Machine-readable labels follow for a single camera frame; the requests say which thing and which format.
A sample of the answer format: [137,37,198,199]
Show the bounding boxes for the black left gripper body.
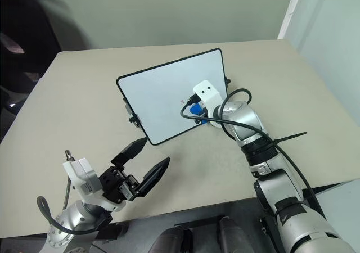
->
[98,165,141,205]

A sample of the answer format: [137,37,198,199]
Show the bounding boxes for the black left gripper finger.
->
[110,138,148,170]
[134,156,172,198]

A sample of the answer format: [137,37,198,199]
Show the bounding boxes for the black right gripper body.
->
[201,106,215,125]

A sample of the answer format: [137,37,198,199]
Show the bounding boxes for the blue eraser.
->
[188,103,210,125]

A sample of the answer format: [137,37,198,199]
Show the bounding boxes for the black-framed whiteboard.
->
[116,48,230,146]

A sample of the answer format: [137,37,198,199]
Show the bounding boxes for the dark rounded shape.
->
[218,216,255,253]
[146,225,195,253]

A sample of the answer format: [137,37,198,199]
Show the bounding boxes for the black zip tie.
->
[269,132,308,147]

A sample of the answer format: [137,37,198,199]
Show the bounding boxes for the black office chair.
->
[0,0,95,118]

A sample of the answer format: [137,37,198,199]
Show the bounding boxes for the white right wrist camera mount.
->
[193,79,222,109]

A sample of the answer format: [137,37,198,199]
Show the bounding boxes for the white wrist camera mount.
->
[193,79,222,109]
[62,157,126,213]

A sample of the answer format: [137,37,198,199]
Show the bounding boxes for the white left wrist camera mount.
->
[62,157,126,213]

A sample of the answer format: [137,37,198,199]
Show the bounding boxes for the grey cable with metal plug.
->
[62,149,76,210]

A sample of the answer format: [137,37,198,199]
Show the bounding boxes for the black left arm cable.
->
[36,196,98,234]

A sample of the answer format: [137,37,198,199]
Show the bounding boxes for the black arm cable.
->
[179,88,327,217]
[36,196,98,234]

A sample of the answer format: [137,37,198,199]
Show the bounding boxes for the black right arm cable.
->
[179,88,327,217]

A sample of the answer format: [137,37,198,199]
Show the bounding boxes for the white door frame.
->
[277,0,309,40]

